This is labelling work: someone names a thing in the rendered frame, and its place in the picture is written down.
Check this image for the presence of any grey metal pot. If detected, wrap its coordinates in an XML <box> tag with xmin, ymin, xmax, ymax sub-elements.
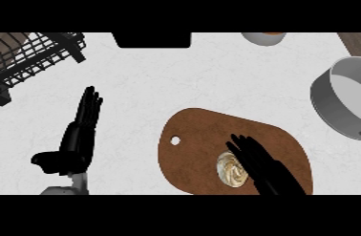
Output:
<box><xmin>310</xmin><ymin>55</ymin><xmax>361</xmax><ymax>141</ymax></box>

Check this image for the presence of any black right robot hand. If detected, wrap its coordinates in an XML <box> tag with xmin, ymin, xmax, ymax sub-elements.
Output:
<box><xmin>224</xmin><ymin>133</ymin><xmax>308</xmax><ymax>196</ymax></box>

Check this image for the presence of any cream frosted cupcake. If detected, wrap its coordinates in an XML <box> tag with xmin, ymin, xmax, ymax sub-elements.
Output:
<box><xmin>215</xmin><ymin>150</ymin><xmax>249</xmax><ymax>188</ymax></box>

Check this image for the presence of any grey bowl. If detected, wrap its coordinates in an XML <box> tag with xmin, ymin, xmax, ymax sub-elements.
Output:
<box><xmin>242</xmin><ymin>32</ymin><xmax>288</xmax><ymax>47</ymax></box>

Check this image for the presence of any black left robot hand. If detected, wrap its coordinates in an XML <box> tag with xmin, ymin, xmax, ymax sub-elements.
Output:
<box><xmin>30</xmin><ymin>85</ymin><xmax>105</xmax><ymax>177</ymax></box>

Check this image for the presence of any black appliance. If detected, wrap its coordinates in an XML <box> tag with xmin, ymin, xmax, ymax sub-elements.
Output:
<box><xmin>112</xmin><ymin>32</ymin><xmax>193</xmax><ymax>50</ymax></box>

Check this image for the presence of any black wire basket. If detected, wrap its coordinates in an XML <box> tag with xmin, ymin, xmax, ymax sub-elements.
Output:
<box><xmin>0</xmin><ymin>32</ymin><xmax>89</xmax><ymax>107</ymax></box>

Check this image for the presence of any brown wooden cutting board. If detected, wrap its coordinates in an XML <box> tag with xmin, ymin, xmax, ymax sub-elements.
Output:
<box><xmin>157</xmin><ymin>107</ymin><xmax>314</xmax><ymax>196</ymax></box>

